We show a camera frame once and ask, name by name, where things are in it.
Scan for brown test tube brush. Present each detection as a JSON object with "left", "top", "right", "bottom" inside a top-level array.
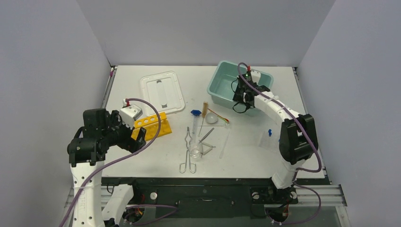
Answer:
[{"left": 198, "top": 102, "right": 209, "bottom": 137}]

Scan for metal tweezers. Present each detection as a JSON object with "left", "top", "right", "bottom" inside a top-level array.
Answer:
[{"left": 199, "top": 127, "right": 215, "bottom": 143}]

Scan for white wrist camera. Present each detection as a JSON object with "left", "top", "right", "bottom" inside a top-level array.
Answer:
[
  {"left": 119, "top": 100, "right": 143, "bottom": 129},
  {"left": 248, "top": 67, "right": 261, "bottom": 84}
]

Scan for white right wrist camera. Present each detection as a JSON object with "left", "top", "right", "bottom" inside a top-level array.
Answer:
[{"left": 248, "top": 67, "right": 261, "bottom": 84}]

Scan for yellow test tube rack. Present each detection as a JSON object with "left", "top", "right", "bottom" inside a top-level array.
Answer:
[{"left": 131, "top": 112, "right": 172, "bottom": 141}]

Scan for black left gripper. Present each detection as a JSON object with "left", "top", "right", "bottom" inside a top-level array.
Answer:
[{"left": 102, "top": 110, "right": 145, "bottom": 154}]

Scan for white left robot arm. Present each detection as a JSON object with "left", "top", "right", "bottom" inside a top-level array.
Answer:
[{"left": 67, "top": 106, "right": 146, "bottom": 227}]

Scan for blue funnel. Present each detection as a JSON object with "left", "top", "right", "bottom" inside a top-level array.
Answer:
[{"left": 191, "top": 110, "right": 201, "bottom": 138}]

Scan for small glass beaker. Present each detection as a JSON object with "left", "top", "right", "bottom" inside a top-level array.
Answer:
[{"left": 190, "top": 143, "right": 203, "bottom": 158}]

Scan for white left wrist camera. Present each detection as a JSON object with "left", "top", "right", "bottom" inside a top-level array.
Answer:
[{"left": 119, "top": 100, "right": 143, "bottom": 129}]

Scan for red yellow plastic spatula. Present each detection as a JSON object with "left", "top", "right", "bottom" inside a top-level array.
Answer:
[{"left": 208, "top": 108, "right": 230, "bottom": 124}]

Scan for white plastic bin lid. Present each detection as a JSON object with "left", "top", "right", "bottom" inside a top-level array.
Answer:
[{"left": 140, "top": 71, "right": 185, "bottom": 114}]

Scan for metal crucible tongs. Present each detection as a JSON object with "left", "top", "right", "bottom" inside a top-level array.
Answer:
[{"left": 179, "top": 127, "right": 197, "bottom": 174}]

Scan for glass watch dish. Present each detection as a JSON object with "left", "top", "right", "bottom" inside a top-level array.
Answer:
[{"left": 205, "top": 113, "right": 218, "bottom": 124}]

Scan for teal plastic bin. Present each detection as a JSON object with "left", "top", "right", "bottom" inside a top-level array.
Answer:
[{"left": 207, "top": 61, "right": 274, "bottom": 116}]

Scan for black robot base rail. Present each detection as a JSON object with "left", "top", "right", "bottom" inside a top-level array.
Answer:
[{"left": 101, "top": 177, "right": 298, "bottom": 219}]

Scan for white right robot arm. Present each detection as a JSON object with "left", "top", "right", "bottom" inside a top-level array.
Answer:
[{"left": 233, "top": 73, "right": 318, "bottom": 202}]

